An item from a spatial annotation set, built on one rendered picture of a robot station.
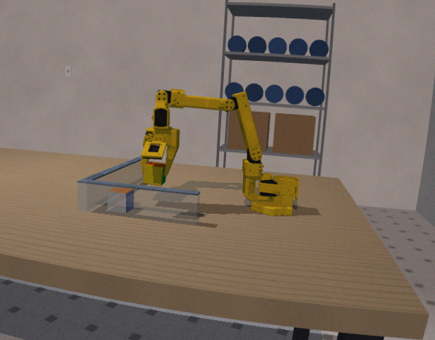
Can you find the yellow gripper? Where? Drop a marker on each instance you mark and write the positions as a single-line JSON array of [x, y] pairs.
[[163, 137]]

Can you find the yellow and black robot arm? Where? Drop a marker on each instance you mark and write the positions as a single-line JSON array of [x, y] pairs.
[[281, 188]]

